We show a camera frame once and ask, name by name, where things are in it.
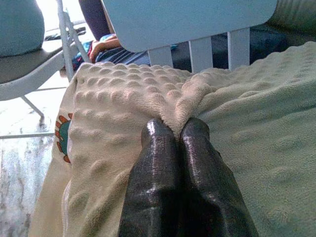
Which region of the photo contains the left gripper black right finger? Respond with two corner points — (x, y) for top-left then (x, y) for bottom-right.
(179, 117), (260, 237)

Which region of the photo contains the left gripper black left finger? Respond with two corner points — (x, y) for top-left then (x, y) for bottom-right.
(118, 118), (182, 237)

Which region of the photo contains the bumpy plush pillow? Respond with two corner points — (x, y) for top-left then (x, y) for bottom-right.
(28, 40), (316, 237)

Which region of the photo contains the green upholstered sofa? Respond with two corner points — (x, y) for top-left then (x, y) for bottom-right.
(265, 0), (316, 46)

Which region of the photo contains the dark blue mattress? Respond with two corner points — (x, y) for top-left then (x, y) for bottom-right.
(171, 24), (288, 72)

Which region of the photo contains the light blue plastic child chair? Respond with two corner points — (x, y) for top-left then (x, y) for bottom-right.
(101, 0), (278, 72)

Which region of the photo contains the grey blue padded folding chair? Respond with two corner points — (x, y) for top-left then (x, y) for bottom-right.
(0, 0), (91, 119)

